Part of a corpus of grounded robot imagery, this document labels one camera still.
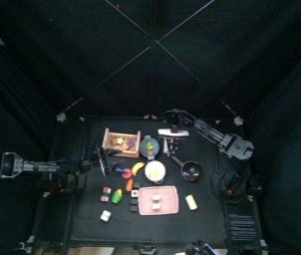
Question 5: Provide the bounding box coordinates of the green yellow toy corn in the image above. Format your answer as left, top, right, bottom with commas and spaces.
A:
112, 188, 126, 205

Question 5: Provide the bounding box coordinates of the black frying pan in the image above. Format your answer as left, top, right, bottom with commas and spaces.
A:
169, 154, 204, 183

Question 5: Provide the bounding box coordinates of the red toy with blue part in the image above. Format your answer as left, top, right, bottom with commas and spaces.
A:
116, 166, 136, 180

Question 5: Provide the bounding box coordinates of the knife holder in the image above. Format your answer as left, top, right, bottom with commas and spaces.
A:
162, 135, 182, 157

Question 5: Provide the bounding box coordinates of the yellow block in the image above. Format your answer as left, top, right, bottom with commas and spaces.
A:
184, 194, 200, 211

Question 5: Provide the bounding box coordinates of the dark device with blue glint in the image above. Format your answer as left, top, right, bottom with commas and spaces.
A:
182, 240, 220, 255

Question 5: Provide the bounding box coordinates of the open wooden box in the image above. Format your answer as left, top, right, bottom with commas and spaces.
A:
102, 127, 144, 159

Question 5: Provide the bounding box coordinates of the white round plate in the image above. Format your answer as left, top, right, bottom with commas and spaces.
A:
145, 159, 168, 184

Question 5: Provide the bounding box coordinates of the orange toy carrot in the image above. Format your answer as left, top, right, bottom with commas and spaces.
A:
125, 177, 137, 192

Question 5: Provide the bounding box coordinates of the white cube pair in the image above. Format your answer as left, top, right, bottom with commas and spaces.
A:
99, 209, 114, 223

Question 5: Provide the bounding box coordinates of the black table edge clamp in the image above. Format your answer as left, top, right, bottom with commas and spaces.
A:
136, 243, 157, 255

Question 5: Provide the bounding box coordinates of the yellow toy banana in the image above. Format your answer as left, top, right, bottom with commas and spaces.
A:
132, 160, 148, 176

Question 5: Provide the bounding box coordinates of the pink tray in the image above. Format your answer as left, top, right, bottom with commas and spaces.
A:
138, 185, 181, 217

